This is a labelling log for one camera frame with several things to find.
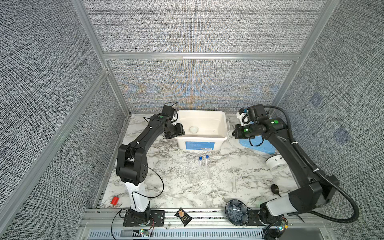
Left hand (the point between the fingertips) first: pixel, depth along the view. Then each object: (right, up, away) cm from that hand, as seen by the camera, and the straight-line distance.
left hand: (181, 133), depth 91 cm
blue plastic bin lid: (+34, -3, -29) cm, 45 cm away
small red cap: (-34, -34, -13) cm, 50 cm away
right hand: (+28, +1, -12) cm, 31 cm away
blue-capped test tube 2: (+14, -12, -13) cm, 22 cm away
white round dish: (+7, +2, +15) cm, 17 cm away
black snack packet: (+2, -39, -19) cm, 44 cm away
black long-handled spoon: (+52, -30, -9) cm, 61 cm away
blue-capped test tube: (+10, -13, -13) cm, 21 cm away
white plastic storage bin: (+16, +2, +16) cm, 22 cm away
